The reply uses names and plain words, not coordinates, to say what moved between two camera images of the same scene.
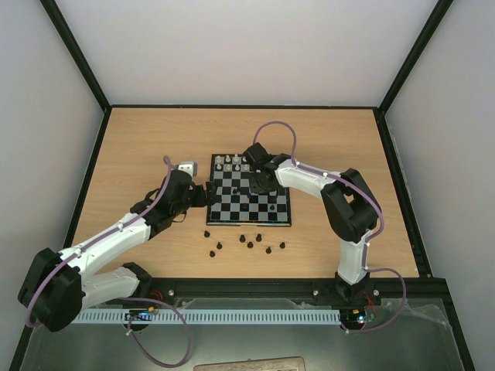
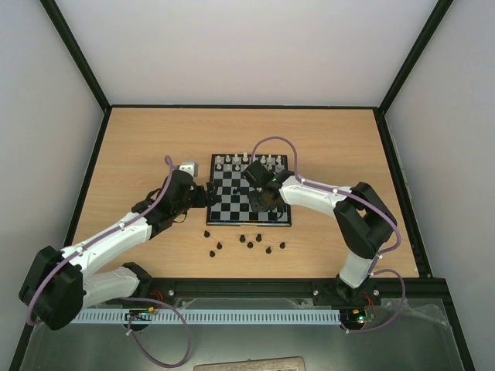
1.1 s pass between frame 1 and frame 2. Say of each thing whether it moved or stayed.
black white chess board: stayed
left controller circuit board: stayed
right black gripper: moved
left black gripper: stayed
